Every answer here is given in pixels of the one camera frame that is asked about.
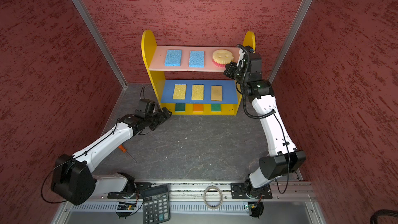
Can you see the small circuit board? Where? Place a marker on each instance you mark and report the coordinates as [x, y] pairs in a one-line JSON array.
[[255, 206], [125, 206]]

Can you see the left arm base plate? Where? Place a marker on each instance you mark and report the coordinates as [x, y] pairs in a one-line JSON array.
[[144, 188]]

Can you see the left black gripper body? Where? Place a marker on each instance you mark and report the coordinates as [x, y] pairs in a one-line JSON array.
[[153, 121]]

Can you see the orange sponge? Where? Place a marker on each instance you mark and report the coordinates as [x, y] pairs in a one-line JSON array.
[[198, 108]]

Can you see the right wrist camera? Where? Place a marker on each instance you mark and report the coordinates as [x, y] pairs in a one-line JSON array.
[[249, 49]]

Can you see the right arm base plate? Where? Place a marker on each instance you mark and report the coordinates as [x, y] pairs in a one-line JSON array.
[[238, 190]]

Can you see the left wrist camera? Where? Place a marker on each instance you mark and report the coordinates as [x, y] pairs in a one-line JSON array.
[[146, 108]]

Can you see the tan yellow sponge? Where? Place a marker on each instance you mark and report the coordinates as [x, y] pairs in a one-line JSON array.
[[216, 93]]

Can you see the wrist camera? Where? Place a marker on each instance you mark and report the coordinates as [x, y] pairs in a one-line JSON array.
[[146, 108], [249, 49]]

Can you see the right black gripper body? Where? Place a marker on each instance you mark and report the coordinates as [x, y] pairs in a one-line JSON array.
[[237, 73]]

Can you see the left small circuit board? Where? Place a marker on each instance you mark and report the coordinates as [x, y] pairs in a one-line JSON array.
[[125, 206]]

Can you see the yellow pink blue shelf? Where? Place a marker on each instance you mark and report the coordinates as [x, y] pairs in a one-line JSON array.
[[164, 79]]

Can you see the red handled screwdriver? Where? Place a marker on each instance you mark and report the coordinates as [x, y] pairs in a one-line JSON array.
[[124, 150]]

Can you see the bright green sponge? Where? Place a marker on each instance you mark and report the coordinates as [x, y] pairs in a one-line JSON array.
[[215, 108]]

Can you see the blue sponge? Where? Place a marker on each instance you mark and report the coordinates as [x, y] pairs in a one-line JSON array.
[[196, 59], [173, 58]]

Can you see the black cable loop corner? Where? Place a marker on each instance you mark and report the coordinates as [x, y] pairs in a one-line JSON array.
[[382, 213]]

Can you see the yellow smiley face sponge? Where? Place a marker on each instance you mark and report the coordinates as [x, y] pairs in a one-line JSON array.
[[222, 57]]

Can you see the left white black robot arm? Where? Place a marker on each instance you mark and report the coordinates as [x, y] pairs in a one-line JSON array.
[[72, 177]]

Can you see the dark green scouring sponge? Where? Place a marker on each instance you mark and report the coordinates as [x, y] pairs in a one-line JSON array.
[[180, 107]]

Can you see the black desk calculator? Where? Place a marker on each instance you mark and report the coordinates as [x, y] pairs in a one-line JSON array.
[[156, 205]]

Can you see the right small circuit board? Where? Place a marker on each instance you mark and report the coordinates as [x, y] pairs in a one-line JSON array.
[[255, 206]]

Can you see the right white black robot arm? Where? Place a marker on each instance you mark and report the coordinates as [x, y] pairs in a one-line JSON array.
[[259, 102]]

